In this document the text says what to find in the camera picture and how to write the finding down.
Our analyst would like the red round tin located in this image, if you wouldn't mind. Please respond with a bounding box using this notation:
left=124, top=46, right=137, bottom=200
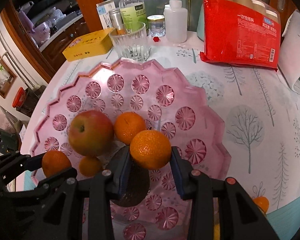
left=12, top=87, right=27, bottom=108

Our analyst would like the white water dispenser appliance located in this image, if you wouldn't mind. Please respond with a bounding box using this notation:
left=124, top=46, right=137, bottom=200
left=278, top=10, right=300, bottom=95

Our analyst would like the clear bottle green label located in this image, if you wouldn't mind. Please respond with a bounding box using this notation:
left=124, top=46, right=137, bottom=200
left=119, top=0, right=148, bottom=32

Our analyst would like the small glass jar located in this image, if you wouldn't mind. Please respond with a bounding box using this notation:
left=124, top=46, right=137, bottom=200
left=147, top=15, right=165, bottom=37

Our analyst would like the clear glass tumbler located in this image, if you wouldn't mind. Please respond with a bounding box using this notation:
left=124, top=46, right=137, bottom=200
left=109, top=22, right=151, bottom=62

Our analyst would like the red paper cup package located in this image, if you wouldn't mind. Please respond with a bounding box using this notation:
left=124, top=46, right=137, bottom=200
left=200, top=0, right=281, bottom=70

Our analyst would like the teal ceramic mug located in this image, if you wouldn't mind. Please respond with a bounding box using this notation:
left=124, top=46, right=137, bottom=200
left=197, top=4, right=204, bottom=41

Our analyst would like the small orange kumquat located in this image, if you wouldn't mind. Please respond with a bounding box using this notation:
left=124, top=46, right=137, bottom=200
left=78, top=157, right=103, bottom=177

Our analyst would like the tree print tablecloth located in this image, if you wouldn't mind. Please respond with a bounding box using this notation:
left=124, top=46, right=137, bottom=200
left=21, top=46, right=300, bottom=239

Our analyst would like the white squeeze wash bottle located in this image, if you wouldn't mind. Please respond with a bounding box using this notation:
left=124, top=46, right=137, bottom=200
left=164, top=0, right=188, bottom=44

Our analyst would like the yellow tin box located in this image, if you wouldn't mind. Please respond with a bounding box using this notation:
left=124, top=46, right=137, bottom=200
left=62, top=28, right=114, bottom=62

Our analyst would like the white blue carton box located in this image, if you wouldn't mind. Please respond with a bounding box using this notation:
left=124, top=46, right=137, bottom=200
left=96, top=0, right=116, bottom=29

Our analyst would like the pink plastic fruit bowl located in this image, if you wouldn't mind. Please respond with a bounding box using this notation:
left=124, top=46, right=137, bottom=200
left=31, top=59, right=231, bottom=239

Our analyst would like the silver metal can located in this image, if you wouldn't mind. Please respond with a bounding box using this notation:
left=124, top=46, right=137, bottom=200
left=109, top=8, right=126, bottom=35

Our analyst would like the red yellow apple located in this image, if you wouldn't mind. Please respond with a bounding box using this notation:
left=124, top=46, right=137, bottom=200
left=68, top=110, right=114, bottom=157

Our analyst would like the dark avocado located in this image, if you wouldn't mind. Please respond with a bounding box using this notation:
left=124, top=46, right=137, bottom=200
left=107, top=146, right=150, bottom=207

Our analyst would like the small orange mandarin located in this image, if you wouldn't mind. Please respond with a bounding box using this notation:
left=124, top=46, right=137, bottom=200
left=253, top=196, right=269, bottom=214

